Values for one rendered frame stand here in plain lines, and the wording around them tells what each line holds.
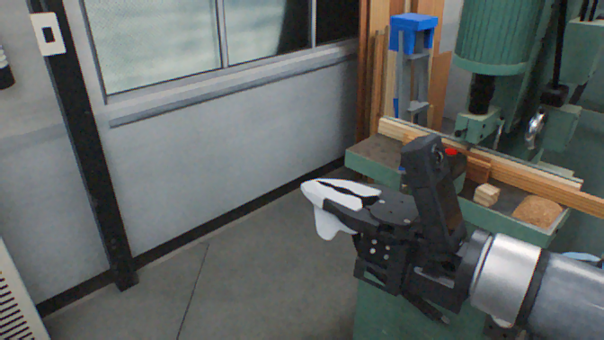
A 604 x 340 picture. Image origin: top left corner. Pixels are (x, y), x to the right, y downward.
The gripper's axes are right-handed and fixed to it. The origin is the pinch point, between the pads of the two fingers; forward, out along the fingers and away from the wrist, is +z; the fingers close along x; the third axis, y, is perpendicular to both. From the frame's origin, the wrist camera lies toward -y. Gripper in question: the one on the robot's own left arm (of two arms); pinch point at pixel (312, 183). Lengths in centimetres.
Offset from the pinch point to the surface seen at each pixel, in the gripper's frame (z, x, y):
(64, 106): 128, 31, 24
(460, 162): -4, 62, 15
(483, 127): -4, 76, 8
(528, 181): -18, 78, 20
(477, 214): -10, 64, 28
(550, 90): -16, 88, -2
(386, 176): 17, 68, 28
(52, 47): 125, 29, 3
